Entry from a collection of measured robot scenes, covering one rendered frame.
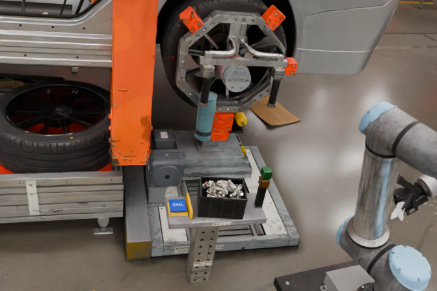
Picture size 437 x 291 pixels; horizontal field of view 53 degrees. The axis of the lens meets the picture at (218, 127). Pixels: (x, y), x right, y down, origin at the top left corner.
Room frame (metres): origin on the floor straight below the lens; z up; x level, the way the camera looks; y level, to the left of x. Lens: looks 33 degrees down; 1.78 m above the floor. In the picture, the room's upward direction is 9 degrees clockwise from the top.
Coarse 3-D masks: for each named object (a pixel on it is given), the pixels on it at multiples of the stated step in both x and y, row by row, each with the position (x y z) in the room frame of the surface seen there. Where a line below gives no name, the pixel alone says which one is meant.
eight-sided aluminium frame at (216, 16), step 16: (208, 16) 2.02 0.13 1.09; (224, 16) 2.00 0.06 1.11; (240, 16) 2.02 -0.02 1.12; (256, 16) 2.05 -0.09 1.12; (272, 32) 2.08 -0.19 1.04; (176, 64) 2.00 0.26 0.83; (176, 80) 1.95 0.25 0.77; (272, 80) 2.10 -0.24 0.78; (192, 96) 1.97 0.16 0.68; (256, 96) 2.07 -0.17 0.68
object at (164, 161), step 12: (156, 132) 1.95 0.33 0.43; (168, 132) 1.97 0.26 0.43; (156, 144) 1.87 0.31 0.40; (168, 144) 1.89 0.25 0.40; (156, 156) 1.77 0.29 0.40; (168, 156) 1.79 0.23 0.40; (180, 156) 1.81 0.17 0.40; (156, 168) 1.72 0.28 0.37; (168, 168) 1.73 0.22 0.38; (180, 168) 1.76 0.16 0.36; (156, 180) 1.71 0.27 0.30; (168, 180) 1.73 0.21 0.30; (180, 180) 1.76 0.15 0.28; (156, 192) 1.77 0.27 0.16; (156, 204) 1.76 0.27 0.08
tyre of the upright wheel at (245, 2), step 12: (192, 0) 2.15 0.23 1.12; (204, 0) 2.10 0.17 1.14; (216, 0) 2.08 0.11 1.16; (228, 0) 2.09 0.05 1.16; (240, 0) 2.11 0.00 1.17; (252, 0) 2.14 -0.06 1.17; (180, 12) 2.11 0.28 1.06; (204, 12) 2.06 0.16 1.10; (264, 12) 2.15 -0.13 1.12; (168, 24) 2.13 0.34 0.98; (180, 24) 2.03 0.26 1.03; (168, 36) 2.03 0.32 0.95; (180, 36) 2.03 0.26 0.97; (276, 36) 2.18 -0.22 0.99; (168, 48) 2.01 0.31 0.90; (168, 60) 2.01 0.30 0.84; (168, 72) 2.01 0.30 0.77; (180, 96) 2.04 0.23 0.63
